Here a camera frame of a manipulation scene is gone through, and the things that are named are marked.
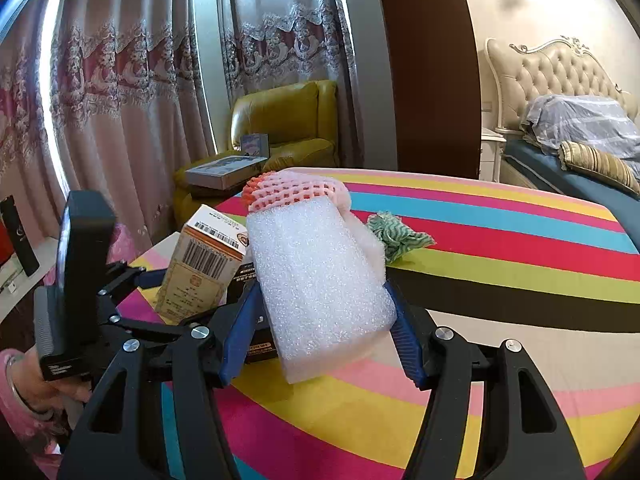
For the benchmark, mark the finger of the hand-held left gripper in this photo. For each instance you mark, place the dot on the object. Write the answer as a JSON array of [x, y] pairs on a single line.
[[150, 280], [150, 329]]

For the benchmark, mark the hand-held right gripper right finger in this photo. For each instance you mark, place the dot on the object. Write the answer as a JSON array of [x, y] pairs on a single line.
[[407, 350]]

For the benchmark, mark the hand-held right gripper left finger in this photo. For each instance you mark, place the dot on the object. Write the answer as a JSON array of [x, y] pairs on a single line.
[[240, 340]]

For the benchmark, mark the pink lined trash bin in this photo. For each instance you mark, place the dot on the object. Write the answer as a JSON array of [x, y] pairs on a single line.
[[130, 247]]

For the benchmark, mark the beige cardboard box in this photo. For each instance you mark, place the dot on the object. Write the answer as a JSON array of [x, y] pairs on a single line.
[[200, 270]]

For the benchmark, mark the black box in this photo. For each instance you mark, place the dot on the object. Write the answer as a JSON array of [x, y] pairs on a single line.
[[240, 280]]

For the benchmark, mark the white foam block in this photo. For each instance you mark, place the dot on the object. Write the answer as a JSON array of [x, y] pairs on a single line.
[[315, 285]]

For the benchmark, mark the green striped cloth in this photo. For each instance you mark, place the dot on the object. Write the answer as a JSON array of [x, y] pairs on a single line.
[[395, 235]]

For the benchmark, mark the pink and orange foam net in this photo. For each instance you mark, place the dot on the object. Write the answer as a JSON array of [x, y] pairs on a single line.
[[300, 190]]

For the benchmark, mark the person's left hand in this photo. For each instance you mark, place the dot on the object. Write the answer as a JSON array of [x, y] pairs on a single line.
[[55, 392]]

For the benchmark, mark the black thermos bottle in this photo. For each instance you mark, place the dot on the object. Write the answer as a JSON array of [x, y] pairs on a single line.
[[20, 240]]

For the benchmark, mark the white desk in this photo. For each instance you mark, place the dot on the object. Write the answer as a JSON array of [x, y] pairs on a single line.
[[20, 292]]

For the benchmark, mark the small white patterned box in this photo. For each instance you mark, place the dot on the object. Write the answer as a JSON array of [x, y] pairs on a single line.
[[9, 288]]

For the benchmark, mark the red container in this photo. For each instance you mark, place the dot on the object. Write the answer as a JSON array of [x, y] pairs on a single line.
[[5, 245]]

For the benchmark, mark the white foam sheet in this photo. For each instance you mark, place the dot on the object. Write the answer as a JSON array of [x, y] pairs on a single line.
[[367, 245]]

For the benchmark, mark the flat printed box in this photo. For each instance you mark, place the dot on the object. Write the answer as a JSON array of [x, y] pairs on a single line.
[[220, 172]]

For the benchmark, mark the striped colourful table cover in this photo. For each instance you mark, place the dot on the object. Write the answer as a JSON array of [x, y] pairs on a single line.
[[500, 260]]

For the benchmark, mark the pink lace curtain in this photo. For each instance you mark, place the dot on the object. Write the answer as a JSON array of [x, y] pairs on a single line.
[[285, 35], [125, 110]]

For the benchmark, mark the small printed book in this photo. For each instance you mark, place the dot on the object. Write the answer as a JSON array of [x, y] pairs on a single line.
[[255, 144]]

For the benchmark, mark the white nightstand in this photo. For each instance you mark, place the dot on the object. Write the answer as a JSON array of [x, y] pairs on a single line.
[[492, 157]]

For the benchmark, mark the yellow leather armchair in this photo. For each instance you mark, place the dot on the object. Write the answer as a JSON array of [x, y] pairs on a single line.
[[280, 110]]

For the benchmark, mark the blue bed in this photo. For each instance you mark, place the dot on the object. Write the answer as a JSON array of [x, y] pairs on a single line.
[[575, 185]]

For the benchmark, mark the gold striped pillow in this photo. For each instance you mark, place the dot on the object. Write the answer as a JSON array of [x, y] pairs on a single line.
[[600, 162]]

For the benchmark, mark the beige tufted headboard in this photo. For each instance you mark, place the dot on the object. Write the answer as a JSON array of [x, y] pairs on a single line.
[[550, 75]]

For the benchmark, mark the white wall socket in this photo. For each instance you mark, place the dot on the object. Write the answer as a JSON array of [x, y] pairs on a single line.
[[488, 105]]

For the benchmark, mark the brown wooden door frame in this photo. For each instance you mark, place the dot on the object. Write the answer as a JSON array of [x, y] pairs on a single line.
[[430, 85]]

